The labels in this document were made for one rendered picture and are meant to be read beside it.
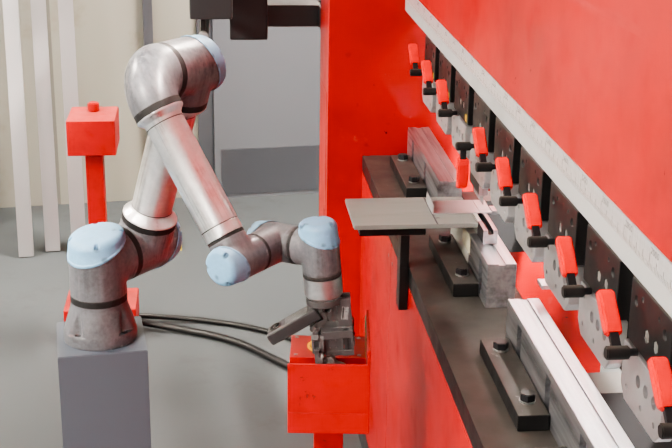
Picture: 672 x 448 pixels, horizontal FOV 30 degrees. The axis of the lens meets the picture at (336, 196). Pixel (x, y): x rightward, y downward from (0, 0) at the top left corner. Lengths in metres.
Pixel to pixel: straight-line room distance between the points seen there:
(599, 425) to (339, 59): 1.78
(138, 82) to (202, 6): 1.22
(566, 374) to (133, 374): 0.95
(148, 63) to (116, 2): 3.37
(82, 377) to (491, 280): 0.85
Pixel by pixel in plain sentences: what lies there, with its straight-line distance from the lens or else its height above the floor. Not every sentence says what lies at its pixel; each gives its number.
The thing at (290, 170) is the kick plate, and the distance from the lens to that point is 5.97.
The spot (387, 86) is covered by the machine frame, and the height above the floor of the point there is 1.07.
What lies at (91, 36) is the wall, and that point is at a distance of 5.77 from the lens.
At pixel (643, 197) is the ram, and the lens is 1.60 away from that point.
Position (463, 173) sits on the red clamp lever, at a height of 1.13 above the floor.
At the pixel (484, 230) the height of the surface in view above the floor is 1.00.
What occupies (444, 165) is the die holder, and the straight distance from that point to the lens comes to 3.16.
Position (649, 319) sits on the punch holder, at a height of 1.26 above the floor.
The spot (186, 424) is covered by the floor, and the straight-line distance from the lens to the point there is 3.94.
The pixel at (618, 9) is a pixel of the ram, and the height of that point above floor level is 1.60.
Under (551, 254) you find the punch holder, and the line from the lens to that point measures 2.00.
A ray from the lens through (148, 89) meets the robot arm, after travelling 2.36.
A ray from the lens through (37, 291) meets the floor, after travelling 4.98.
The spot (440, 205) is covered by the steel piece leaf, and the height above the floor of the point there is 1.00.
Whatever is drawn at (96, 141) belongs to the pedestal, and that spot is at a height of 0.73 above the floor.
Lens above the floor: 1.88
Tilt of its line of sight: 18 degrees down
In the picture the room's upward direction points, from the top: 1 degrees clockwise
